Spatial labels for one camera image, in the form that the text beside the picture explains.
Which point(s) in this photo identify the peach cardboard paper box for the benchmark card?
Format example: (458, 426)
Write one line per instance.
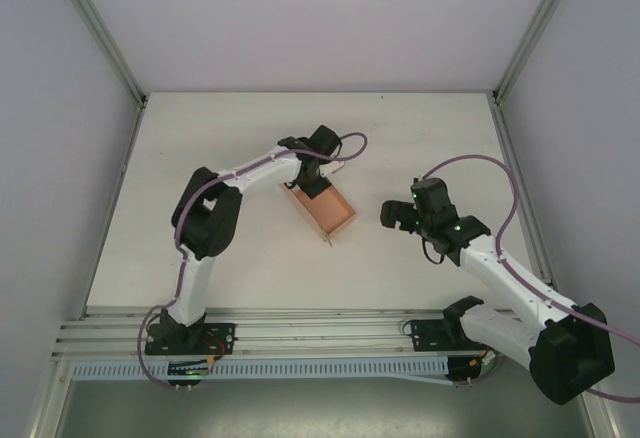
(332, 213)

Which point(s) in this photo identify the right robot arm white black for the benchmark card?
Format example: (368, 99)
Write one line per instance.
(520, 283)

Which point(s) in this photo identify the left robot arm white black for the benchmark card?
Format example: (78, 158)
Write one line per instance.
(195, 288)

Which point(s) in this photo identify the aluminium table side rail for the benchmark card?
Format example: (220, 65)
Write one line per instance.
(109, 218)
(526, 193)

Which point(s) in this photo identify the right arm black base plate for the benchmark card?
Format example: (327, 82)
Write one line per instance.
(425, 330)

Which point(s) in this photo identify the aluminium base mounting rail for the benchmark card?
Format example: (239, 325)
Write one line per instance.
(320, 330)

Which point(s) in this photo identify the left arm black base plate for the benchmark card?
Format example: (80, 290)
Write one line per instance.
(225, 330)

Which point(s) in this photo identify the aluminium frame upright post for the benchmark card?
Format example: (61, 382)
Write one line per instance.
(535, 33)
(102, 38)

